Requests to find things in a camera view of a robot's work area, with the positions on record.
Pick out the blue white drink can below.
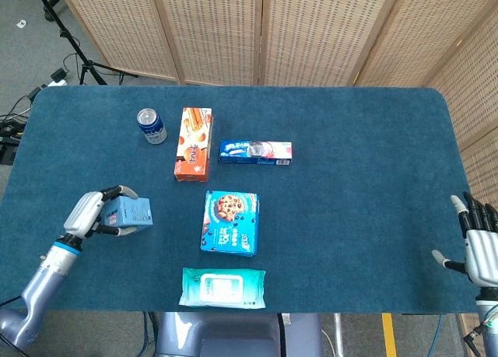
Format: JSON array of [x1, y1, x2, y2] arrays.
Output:
[[136, 107, 168, 145]]

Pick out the blue chocolate chip cookie box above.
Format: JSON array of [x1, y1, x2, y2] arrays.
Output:
[[200, 190, 261, 258]]

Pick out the orange wafer roll box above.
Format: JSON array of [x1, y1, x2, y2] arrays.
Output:
[[174, 107, 215, 184]]

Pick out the black floor cables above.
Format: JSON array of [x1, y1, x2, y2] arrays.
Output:
[[0, 94, 34, 166]]

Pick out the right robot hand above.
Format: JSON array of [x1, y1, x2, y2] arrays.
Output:
[[431, 192, 498, 288]]

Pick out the grey-blue robot torso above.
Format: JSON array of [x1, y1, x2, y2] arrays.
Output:
[[154, 312, 324, 357]]

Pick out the blue felt table cover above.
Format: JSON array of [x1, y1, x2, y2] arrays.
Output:
[[0, 85, 483, 314]]

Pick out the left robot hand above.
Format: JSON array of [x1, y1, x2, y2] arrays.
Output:
[[63, 184, 139, 240]]

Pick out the green wet wipes pack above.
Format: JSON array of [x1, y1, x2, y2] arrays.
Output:
[[178, 267, 267, 310]]

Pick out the black tripod stand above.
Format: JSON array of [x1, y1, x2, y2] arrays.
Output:
[[30, 0, 139, 86]]

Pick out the blue pink sandwich cookie box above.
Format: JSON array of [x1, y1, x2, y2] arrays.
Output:
[[218, 139, 293, 166]]

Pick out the small light blue speaker box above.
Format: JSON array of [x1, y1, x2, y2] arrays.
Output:
[[101, 196, 154, 229]]

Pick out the woven wooden folding screen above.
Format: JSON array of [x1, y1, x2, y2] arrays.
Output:
[[54, 0, 498, 357]]

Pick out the white power strip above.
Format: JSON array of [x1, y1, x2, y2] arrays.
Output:
[[45, 68, 70, 88]]

